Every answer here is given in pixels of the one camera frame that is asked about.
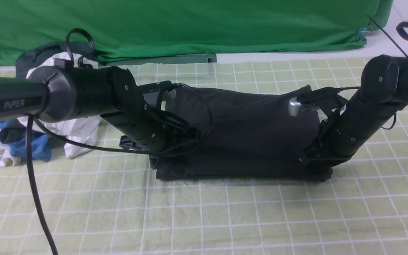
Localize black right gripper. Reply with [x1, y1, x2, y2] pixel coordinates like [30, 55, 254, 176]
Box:
[298, 117, 352, 182]

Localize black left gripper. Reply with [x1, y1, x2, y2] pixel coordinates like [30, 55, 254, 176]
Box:
[119, 106, 200, 156]

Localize dark gray long-sleeve shirt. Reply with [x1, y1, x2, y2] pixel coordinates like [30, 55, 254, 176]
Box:
[149, 85, 333, 181]

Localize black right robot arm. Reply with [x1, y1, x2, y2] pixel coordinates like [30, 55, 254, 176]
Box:
[289, 55, 408, 174]

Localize blue crumpled shirt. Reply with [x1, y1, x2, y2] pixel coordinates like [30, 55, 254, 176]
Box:
[0, 120, 53, 162]

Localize white crumpled shirt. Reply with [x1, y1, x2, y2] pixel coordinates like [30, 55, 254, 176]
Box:
[0, 52, 102, 168]

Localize light green checkered tablecloth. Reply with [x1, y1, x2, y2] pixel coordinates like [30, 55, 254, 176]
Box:
[0, 58, 408, 255]

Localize blue binder clip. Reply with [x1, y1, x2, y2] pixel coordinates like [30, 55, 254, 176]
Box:
[357, 26, 375, 41]

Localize green backdrop cloth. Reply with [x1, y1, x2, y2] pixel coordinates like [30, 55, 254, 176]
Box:
[0, 0, 392, 66]

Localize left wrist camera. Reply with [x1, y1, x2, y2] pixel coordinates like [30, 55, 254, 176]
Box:
[138, 81, 180, 109]

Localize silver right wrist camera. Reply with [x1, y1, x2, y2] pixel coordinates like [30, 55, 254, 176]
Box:
[288, 87, 348, 117]

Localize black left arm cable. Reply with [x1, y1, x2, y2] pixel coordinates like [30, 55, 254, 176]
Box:
[25, 28, 213, 255]

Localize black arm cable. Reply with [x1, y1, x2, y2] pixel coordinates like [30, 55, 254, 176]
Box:
[339, 14, 408, 130]
[25, 28, 213, 255]

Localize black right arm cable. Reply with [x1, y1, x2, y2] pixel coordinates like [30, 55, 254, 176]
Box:
[339, 14, 408, 130]

